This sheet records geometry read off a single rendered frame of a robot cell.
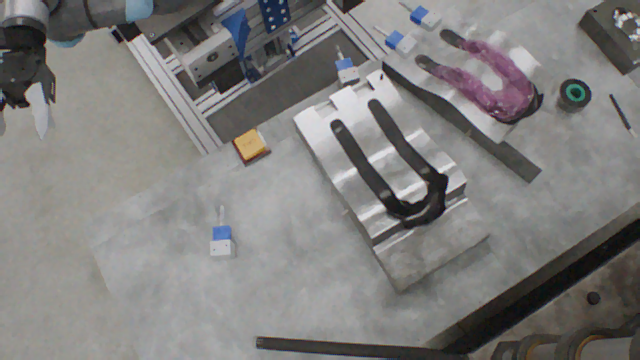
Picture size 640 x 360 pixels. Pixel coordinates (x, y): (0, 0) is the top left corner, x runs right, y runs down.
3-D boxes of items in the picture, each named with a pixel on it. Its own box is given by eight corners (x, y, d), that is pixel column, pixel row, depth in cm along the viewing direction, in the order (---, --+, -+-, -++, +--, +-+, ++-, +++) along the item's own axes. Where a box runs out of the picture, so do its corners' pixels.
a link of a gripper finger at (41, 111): (71, 145, 82) (53, 98, 84) (57, 129, 76) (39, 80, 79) (53, 153, 81) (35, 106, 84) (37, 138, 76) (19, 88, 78)
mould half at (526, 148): (381, 70, 149) (382, 49, 139) (439, 11, 154) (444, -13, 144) (529, 184, 136) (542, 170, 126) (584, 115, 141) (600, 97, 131)
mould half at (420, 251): (296, 131, 145) (290, 109, 132) (379, 85, 148) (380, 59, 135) (398, 294, 130) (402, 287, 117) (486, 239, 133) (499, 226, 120)
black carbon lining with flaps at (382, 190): (325, 127, 137) (323, 111, 128) (379, 97, 139) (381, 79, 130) (400, 243, 127) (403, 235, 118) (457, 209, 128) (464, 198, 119)
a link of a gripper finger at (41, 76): (60, 103, 79) (43, 59, 82) (56, 99, 78) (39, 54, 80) (31, 116, 78) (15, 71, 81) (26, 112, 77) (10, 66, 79)
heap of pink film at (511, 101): (424, 76, 141) (427, 61, 134) (465, 33, 145) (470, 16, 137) (504, 136, 135) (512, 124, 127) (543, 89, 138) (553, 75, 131)
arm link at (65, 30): (105, 43, 101) (78, 9, 91) (51, 55, 101) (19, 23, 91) (104, 10, 103) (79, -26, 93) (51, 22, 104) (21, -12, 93)
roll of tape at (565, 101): (567, 118, 130) (572, 112, 126) (548, 93, 132) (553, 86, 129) (592, 104, 130) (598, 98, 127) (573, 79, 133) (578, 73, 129)
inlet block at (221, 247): (214, 209, 139) (208, 203, 134) (233, 207, 139) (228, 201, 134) (215, 259, 135) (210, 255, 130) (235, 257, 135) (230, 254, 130)
